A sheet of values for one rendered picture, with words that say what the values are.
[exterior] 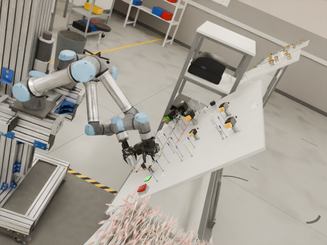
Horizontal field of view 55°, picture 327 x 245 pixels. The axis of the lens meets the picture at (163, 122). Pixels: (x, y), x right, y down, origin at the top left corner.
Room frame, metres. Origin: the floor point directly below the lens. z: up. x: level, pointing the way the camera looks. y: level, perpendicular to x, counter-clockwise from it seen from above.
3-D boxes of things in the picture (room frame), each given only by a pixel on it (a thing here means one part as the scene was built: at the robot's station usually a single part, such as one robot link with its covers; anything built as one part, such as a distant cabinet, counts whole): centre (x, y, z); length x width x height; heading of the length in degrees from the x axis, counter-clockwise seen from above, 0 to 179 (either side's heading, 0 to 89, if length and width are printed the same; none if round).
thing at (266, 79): (7.24, -1.83, 0.83); 1.18 x 0.72 x 1.65; 164
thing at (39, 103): (1.75, 0.83, 1.21); 0.15 x 0.15 x 0.10
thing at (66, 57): (2.24, 0.87, 1.33); 0.13 x 0.12 x 0.14; 133
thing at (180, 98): (2.83, -0.18, 1.09); 0.35 x 0.33 x 0.07; 175
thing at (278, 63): (5.15, -1.17, 0.83); 1.18 x 0.72 x 1.65; 166
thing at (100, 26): (5.74, 1.71, 0.34); 0.58 x 0.55 x 0.69; 126
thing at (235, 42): (2.88, -0.24, 0.92); 0.61 x 0.51 x 1.85; 175
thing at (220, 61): (2.79, -0.18, 1.56); 0.30 x 0.23 x 0.19; 87
